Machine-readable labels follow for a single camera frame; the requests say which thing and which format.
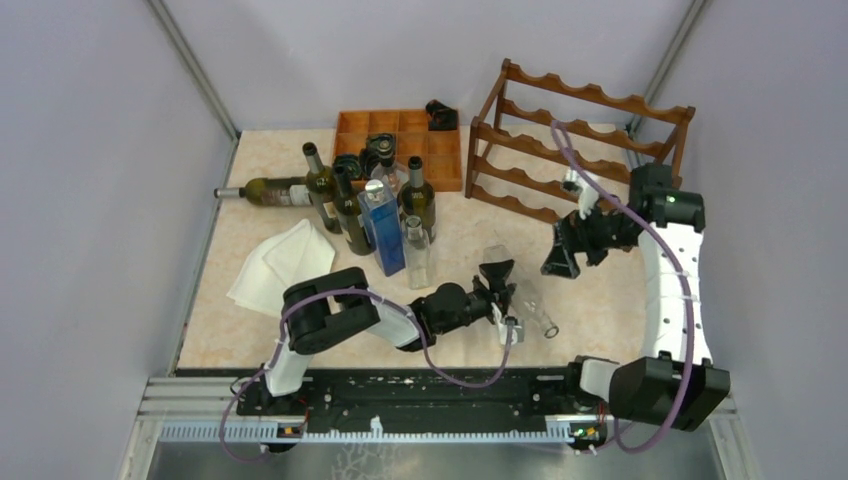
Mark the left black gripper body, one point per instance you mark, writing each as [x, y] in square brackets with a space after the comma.
[479, 302]

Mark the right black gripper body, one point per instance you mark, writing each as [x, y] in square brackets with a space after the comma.
[599, 232]

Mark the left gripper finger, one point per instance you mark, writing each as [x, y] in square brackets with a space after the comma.
[497, 274]
[508, 296]

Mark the clear glass bottle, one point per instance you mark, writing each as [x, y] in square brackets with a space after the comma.
[417, 253]
[528, 303]

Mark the clear glass bottle front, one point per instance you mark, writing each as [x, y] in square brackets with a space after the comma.
[417, 253]

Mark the blue square glass bottle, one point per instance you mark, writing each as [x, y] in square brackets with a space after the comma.
[381, 220]

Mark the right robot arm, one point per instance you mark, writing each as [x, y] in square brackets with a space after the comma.
[675, 373]

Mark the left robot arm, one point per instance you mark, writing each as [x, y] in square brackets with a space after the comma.
[324, 312]

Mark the standing green bottle right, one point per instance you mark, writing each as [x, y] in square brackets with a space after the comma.
[417, 197]

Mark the standing green bottle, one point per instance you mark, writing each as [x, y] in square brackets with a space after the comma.
[322, 188]
[417, 197]
[349, 213]

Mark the small clear labelled bottle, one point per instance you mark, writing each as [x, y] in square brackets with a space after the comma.
[392, 173]

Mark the standing green bottle front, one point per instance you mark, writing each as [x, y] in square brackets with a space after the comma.
[349, 213]

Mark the standing green bottle left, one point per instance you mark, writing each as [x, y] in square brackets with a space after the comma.
[322, 188]

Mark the lying green wine bottle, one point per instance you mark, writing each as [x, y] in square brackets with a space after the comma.
[270, 192]

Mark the wooden compartment tray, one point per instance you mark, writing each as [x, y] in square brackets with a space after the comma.
[442, 151]

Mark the black part behind tray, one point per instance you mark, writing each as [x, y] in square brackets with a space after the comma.
[441, 117]

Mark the black part in tray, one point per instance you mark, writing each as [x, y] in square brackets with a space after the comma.
[377, 147]

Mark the white folded cloth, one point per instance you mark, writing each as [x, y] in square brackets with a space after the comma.
[300, 253]

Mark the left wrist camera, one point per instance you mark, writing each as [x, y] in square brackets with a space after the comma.
[511, 331]

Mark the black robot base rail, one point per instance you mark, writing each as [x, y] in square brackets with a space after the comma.
[419, 401]

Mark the white cable duct strip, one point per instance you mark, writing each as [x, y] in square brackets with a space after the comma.
[568, 430]

